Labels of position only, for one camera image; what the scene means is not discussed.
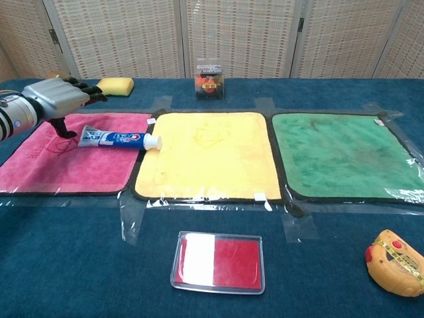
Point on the green cloth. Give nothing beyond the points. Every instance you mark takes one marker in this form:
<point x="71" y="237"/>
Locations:
<point x="348" y="155"/>

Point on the orange packaged bread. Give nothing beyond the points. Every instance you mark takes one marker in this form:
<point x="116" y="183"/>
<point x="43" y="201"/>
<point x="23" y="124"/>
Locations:
<point x="394" y="268"/>

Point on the pink cloth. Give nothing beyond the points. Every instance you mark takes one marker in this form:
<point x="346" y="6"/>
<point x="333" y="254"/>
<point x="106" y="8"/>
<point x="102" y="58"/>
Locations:
<point x="66" y="169"/>

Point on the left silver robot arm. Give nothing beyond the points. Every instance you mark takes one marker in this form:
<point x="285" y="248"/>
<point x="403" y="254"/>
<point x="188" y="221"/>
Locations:
<point x="16" y="116"/>

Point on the red white card in sleeve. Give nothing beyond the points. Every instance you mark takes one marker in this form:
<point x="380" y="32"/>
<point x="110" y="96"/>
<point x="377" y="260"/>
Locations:
<point x="218" y="263"/>

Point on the yellow cloth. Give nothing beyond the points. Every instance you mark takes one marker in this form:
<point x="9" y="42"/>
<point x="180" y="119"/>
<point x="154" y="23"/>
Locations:
<point x="215" y="159"/>

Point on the yellow sponge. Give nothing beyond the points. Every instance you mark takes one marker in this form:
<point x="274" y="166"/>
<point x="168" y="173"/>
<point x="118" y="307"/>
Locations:
<point x="117" y="86"/>

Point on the clear tape strip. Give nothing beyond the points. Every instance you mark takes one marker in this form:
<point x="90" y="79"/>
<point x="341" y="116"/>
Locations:
<point x="381" y="108"/>
<point x="265" y="103"/>
<point x="164" y="102"/>
<point x="130" y="220"/>
<point x="299" y="227"/>

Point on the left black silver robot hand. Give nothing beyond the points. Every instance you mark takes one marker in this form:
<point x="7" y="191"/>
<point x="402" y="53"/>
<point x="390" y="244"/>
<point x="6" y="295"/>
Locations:
<point x="56" y="96"/>

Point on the clear box with dark print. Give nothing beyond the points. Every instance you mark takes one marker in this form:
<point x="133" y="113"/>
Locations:
<point x="211" y="83"/>

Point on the white blue toothpaste tube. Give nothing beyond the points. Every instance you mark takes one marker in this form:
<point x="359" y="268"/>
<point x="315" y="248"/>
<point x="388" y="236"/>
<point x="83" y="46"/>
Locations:
<point x="112" y="139"/>

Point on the woven folding screen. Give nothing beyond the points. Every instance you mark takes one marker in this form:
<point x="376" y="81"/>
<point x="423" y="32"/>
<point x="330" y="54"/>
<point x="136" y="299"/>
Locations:
<point x="132" y="36"/>

